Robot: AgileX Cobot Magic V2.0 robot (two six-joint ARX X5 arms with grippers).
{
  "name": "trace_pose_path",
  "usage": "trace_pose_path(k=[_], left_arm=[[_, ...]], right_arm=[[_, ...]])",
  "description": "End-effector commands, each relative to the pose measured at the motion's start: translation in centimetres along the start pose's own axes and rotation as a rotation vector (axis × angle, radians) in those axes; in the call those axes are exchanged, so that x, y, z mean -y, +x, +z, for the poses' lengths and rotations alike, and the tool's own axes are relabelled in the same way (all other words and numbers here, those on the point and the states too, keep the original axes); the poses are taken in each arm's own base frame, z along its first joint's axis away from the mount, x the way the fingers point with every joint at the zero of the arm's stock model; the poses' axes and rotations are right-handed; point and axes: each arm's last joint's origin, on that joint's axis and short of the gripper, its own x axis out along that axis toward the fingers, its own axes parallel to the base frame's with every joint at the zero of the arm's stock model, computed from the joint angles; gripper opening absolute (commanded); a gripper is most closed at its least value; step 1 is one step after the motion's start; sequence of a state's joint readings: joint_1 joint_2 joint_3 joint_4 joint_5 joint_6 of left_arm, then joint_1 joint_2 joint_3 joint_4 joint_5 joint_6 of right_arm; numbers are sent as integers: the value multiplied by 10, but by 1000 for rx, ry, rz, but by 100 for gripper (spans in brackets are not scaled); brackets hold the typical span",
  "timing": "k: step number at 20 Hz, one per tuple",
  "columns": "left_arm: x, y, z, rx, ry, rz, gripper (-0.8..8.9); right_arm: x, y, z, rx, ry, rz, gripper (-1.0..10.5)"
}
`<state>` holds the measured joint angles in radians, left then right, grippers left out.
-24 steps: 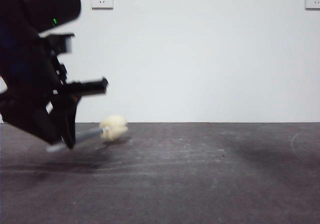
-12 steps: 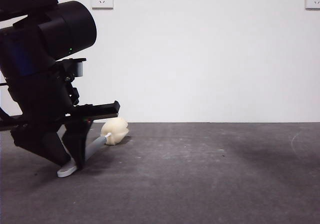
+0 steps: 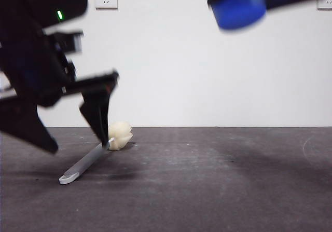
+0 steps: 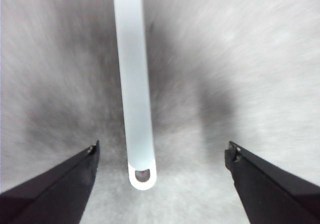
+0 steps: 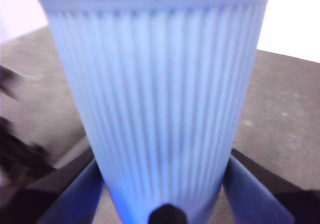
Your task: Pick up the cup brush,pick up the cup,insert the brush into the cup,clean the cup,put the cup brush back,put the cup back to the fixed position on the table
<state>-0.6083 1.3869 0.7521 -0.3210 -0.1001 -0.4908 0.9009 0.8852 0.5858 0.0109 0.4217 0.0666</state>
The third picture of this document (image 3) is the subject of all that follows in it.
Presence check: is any blue ribbed plastic cup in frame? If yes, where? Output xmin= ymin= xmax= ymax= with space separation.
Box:
xmin=203 ymin=0 xmax=267 ymax=30

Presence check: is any grey-handled sponge cup brush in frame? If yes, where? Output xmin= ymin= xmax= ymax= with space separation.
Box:
xmin=59 ymin=121 xmax=133 ymax=185

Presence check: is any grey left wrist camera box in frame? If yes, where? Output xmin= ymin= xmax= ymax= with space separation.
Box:
xmin=56 ymin=31 xmax=84 ymax=53

